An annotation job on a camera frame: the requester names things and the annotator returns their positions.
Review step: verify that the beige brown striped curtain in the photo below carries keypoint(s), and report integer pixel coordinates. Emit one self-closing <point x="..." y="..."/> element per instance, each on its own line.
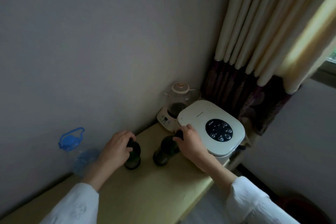
<point x="262" y="21"/>

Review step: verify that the white sleeve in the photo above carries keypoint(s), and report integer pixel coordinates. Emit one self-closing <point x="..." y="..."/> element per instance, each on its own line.
<point x="73" y="205"/>
<point x="254" y="202"/>

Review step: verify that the person's left forearm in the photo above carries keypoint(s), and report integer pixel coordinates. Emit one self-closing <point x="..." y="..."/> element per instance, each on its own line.
<point x="99" y="176"/>

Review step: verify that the person's right forearm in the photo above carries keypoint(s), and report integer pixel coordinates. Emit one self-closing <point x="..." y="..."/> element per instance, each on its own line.
<point x="221" y="176"/>

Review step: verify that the person's left hand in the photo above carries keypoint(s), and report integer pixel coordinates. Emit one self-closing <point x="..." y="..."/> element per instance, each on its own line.
<point x="115" y="150"/>

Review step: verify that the person's right hand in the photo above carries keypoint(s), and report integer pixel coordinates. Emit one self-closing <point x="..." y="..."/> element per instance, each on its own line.
<point x="193" y="145"/>

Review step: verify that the black power plug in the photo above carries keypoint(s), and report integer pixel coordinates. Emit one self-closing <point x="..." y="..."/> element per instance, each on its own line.
<point x="239" y="150"/>

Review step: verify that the white right sleeve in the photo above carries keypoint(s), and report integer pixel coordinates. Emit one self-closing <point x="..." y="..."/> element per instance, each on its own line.
<point x="254" y="202"/>

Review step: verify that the white left sleeve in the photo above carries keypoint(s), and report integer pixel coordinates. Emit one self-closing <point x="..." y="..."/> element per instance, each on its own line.
<point x="73" y="205"/>

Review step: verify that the beige wooden cabinet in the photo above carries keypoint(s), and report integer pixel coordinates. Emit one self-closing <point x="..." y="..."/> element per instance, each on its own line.
<point x="152" y="192"/>

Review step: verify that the clear bottle blue cap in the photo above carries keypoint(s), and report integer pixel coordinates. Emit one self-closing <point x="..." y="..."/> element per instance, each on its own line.
<point x="81" y="158"/>

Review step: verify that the dark framed window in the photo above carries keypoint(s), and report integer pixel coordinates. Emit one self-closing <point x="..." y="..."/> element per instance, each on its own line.
<point x="326" y="71"/>

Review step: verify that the glass kettle beige lid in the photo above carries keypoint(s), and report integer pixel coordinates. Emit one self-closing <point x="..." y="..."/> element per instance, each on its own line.
<point x="181" y="97"/>

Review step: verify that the white kettle base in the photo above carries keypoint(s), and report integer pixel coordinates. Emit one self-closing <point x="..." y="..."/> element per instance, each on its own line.
<point x="164" y="120"/>

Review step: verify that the white box-shaped appliance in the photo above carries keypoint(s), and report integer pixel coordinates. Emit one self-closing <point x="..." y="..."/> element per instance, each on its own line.
<point x="199" y="116"/>

